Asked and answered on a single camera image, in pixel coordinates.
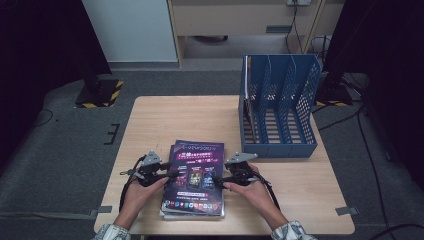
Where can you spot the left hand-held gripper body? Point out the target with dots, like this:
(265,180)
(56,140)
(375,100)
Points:
(150,171)

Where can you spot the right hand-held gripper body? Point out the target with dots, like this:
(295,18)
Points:
(240,170)

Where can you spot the purple cover magazine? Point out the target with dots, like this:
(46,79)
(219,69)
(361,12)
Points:
(195,156)

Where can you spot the blue file rack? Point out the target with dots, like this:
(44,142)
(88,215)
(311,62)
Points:
(278,150)

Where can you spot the white book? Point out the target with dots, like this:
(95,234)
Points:
(186,217)

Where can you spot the black and red magazine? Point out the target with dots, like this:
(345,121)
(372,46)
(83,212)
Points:
(249,110)

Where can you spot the person's right hand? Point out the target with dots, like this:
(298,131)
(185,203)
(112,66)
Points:
(256,195)

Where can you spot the person's left hand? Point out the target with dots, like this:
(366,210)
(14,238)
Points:
(138,200)

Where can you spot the black floor tape mark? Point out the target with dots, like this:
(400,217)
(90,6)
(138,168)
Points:
(115,133)

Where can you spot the black yellow striped stand base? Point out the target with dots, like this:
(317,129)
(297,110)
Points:
(333,96)
(100,96)

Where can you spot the grey floor tape strip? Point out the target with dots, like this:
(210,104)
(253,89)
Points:
(43,215)

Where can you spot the white cabinet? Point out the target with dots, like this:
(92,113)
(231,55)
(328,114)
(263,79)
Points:
(130,30)

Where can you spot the beige wooden desk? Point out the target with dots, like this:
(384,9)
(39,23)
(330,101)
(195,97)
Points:
(233,20)

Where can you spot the black curtain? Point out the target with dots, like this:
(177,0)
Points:
(40,50)
(393,66)

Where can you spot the white power socket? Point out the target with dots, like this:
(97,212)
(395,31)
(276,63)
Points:
(299,2)

